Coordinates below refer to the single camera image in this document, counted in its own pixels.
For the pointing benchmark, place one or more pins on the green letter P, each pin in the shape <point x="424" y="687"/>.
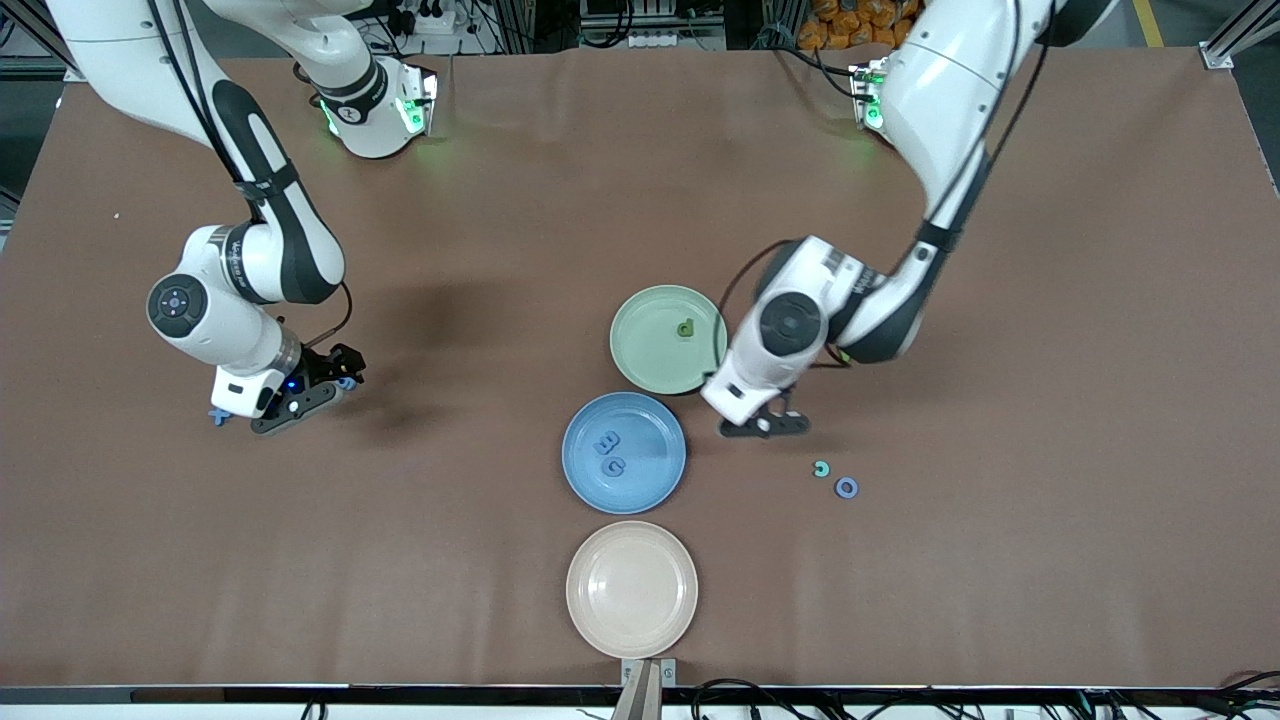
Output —
<point x="685" y="327"/>

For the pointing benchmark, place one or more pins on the white power strip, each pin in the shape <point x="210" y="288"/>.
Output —
<point x="430" y="18"/>

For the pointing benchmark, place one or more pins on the purple letter O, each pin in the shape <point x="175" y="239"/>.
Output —
<point x="838" y="487"/>

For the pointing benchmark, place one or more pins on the green plate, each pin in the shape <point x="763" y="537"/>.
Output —
<point x="655" y="350"/>

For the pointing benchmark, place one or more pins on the aluminium frame profile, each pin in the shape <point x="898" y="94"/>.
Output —
<point x="1245" y="28"/>
<point x="25" y="30"/>

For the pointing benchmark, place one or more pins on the brown table cover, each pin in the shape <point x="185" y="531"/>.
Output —
<point x="400" y="560"/>

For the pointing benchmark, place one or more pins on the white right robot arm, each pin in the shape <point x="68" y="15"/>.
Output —
<point x="270" y="220"/>

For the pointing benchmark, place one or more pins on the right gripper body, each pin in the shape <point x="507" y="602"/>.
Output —
<point x="322" y="363"/>

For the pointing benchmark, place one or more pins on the table edge rail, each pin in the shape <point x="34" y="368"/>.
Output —
<point x="300" y="694"/>

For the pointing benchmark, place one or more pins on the blue plate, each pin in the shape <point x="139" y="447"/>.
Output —
<point x="650" y="470"/>

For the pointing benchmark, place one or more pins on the bag of oranges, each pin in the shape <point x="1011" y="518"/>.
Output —
<point x="850" y="20"/>

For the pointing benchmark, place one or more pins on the white electronics box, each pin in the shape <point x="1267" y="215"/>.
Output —
<point x="650" y="20"/>

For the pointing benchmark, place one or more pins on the blue letter E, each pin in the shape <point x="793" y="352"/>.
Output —
<point x="605" y="442"/>

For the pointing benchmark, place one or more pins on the blue letter G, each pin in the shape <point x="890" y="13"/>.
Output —
<point x="607" y="467"/>

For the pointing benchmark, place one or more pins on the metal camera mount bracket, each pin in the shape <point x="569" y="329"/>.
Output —
<point x="648" y="685"/>

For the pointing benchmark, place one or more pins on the beige plate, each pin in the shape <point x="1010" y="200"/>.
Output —
<point x="632" y="590"/>

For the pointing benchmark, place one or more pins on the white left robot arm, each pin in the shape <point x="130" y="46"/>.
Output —
<point x="940" y="100"/>

